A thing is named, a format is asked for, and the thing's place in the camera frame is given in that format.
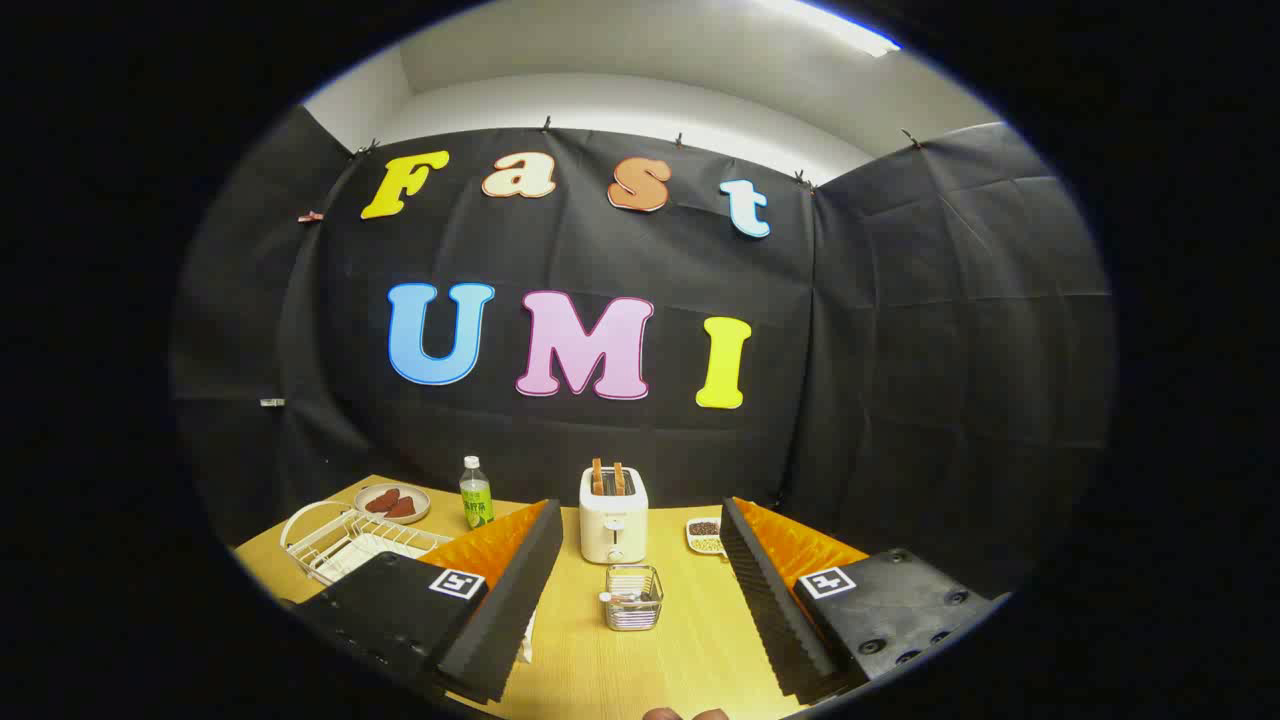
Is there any white wire dish rack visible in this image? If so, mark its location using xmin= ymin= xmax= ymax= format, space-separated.
xmin=280 ymin=500 xmax=453 ymax=586

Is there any small beige plate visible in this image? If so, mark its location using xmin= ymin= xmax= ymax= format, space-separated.
xmin=354 ymin=483 xmax=432 ymax=525

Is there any metal wire basket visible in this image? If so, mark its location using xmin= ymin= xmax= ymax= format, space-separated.
xmin=603 ymin=564 xmax=664 ymax=632

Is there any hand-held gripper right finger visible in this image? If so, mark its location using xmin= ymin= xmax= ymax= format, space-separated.
xmin=720 ymin=497 xmax=1001 ymax=704

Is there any green label drink bottle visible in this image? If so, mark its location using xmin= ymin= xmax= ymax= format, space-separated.
xmin=459 ymin=456 xmax=495 ymax=530

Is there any white toaster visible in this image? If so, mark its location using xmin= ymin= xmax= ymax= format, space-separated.
xmin=579 ymin=466 xmax=649 ymax=565

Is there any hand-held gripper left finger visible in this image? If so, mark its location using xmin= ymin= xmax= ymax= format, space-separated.
xmin=290 ymin=498 xmax=564 ymax=705

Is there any black backdrop cloth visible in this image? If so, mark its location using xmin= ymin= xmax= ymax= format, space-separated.
xmin=170 ymin=105 xmax=1116 ymax=601

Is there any white drip tray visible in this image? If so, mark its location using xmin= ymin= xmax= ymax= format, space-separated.
xmin=335 ymin=533 xmax=431 ymax=576

